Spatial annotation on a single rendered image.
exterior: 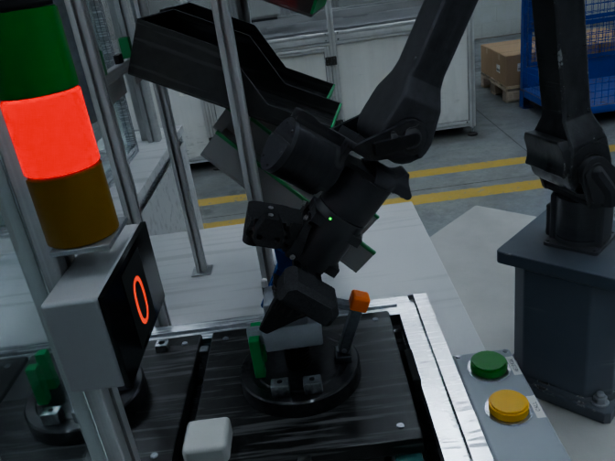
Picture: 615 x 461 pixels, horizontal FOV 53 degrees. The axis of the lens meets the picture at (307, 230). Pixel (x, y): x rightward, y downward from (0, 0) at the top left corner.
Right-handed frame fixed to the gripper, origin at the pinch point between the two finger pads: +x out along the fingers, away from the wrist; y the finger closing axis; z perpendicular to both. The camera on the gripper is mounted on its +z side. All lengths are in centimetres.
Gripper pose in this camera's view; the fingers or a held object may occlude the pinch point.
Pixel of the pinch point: (280, 296)
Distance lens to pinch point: 67.5
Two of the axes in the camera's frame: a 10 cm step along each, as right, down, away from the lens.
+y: 0.3, 4.1, -9.1
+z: -8.3, -4.9, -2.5
